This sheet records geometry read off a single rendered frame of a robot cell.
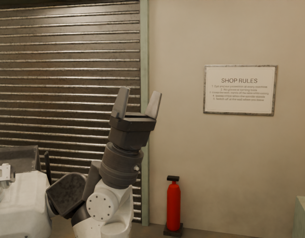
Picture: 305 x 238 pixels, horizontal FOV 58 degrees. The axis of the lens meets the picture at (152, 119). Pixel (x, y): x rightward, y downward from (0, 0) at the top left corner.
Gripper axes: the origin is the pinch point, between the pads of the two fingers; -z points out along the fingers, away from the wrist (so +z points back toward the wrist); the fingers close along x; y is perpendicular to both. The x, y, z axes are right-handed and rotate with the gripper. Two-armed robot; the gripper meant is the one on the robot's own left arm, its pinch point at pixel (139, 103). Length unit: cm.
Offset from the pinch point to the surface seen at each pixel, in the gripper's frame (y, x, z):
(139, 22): 158, -155, -36
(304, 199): -24, -190, 58
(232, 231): 24, -229, 135
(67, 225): 161, -134, 189
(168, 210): 77, -185, 132
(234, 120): 56, -210, 25
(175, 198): 75, -185, 115
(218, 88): 77, -198, 0
